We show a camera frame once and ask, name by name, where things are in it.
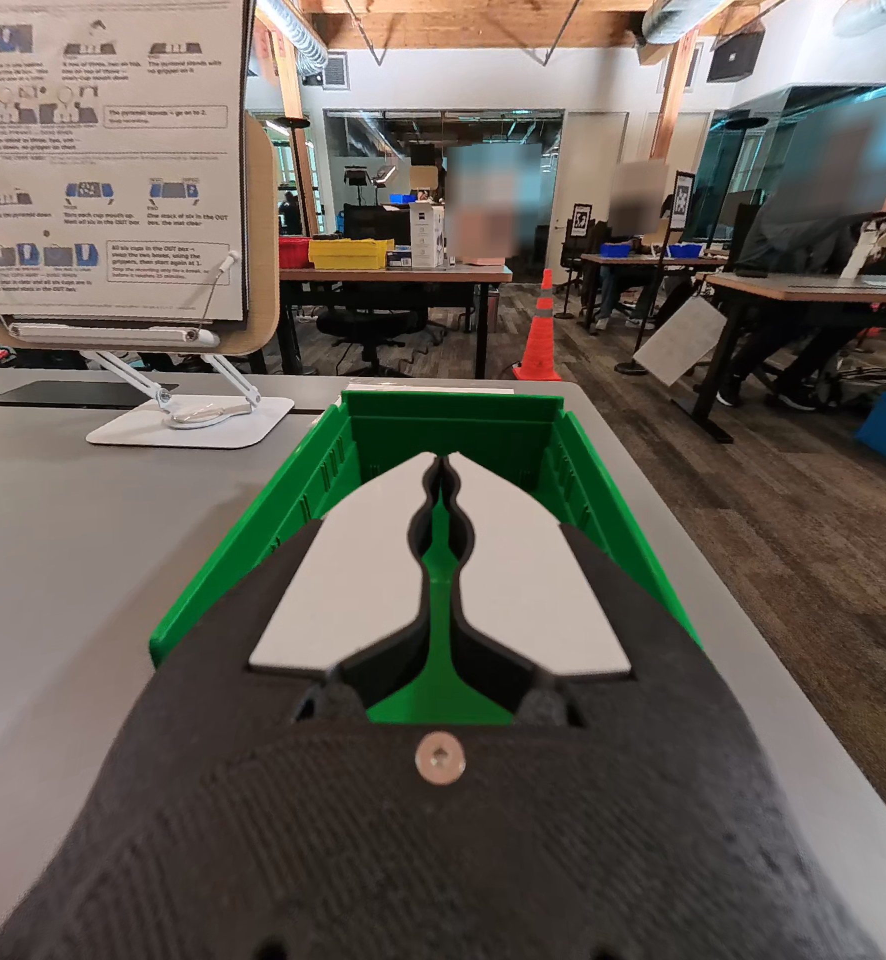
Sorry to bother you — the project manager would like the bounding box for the green plastic bin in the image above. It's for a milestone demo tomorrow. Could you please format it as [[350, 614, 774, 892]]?
[[149, 391, 703, 727]]

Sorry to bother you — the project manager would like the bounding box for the grey desk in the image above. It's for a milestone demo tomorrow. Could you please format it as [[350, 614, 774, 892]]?
[[0, 367, 886, 960]]

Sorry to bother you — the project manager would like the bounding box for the laminated paper sheet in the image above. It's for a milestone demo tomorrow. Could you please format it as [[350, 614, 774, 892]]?
[[341, 381, 515, 395]]

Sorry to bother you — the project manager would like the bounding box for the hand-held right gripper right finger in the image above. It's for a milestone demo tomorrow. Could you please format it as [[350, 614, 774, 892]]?
[[443, 452, 633, 710]]

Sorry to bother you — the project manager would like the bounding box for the wooden desk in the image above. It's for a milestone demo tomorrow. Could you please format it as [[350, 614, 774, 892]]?
[[279, 262, 514, 380], [701, 271, 886, 444], [579, 253, 729, 335]]

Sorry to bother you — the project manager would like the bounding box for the black wall speaker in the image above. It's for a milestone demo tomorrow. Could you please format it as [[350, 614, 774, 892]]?
[[707, 33, 763, 82]]

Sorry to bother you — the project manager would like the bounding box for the grey panel on stand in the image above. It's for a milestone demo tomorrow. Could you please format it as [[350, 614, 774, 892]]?
[[632, 296, 728, 387]]

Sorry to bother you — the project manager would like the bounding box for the orange traffic cone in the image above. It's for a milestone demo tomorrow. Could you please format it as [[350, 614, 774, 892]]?
[[512, 268, 563, 382]]

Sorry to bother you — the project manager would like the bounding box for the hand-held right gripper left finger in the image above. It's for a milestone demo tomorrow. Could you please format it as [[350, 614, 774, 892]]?
[[248, 452, 442, 706]]

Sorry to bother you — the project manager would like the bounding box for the dark desk cable flap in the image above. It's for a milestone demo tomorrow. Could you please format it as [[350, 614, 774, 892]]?
[[0, 380, 178, 410]]

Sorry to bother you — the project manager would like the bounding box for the white product box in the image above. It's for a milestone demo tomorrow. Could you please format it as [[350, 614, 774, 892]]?
[[410, 202, 446, 269]]

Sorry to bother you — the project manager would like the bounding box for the printed instruction board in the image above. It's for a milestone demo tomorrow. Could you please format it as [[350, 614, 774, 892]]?
[[0, 0, 279, 357]]

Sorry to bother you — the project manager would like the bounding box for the black office chair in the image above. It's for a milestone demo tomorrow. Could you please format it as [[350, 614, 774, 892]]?
[[315, 288, 429, 376]]

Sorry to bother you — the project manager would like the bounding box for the yellow plastic bin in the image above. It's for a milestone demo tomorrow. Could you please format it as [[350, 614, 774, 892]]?
[[308, 238, 395, 270]]

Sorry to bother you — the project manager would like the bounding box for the white board stand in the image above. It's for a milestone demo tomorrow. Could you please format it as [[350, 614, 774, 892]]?
[[9, 321, 296, 450]]

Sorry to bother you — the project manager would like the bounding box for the silver ceiling duct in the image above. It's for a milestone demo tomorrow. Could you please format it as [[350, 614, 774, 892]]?
[[257, 0, 329, 76]]

